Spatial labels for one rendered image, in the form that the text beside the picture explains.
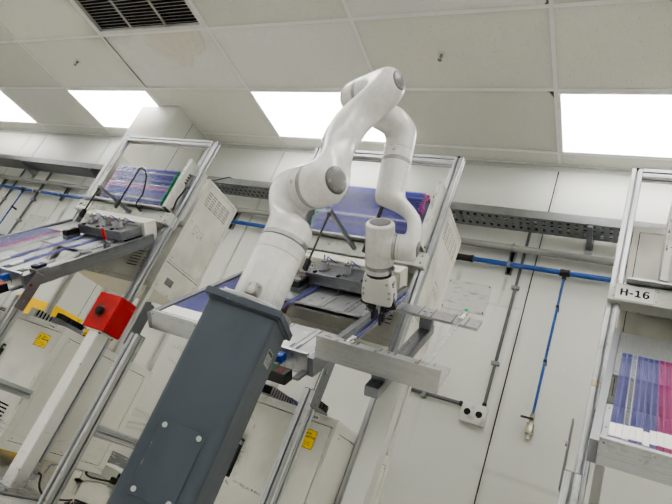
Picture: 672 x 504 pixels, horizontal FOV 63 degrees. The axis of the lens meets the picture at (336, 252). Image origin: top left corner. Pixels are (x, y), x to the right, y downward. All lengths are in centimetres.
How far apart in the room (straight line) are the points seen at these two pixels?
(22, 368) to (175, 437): 179
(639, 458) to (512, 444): 205
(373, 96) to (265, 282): 61
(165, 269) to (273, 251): 189
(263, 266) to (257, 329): 16
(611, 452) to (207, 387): 91
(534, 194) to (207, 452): 337
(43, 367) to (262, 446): 122
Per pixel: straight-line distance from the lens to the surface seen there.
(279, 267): 129
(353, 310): 201
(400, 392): 162
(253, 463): 201
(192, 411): 120
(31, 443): 243
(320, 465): 190
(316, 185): 134
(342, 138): 148
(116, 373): 207
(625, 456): 145
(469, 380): 359
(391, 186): 161
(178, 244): 319
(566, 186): 419
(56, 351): 285
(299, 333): 183
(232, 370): 120
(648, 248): 239
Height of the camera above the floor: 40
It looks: 22 degrees up
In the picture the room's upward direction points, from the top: 23 degrees clockwise
